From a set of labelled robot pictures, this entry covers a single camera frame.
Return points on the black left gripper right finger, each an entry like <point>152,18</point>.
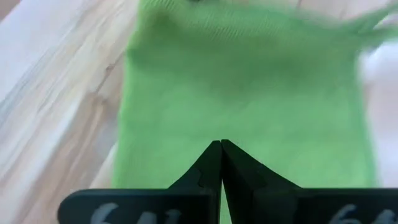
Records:
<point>280,205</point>

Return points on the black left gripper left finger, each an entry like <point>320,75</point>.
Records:
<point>171,205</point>

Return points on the green microfiber towel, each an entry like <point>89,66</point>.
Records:
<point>233,93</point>

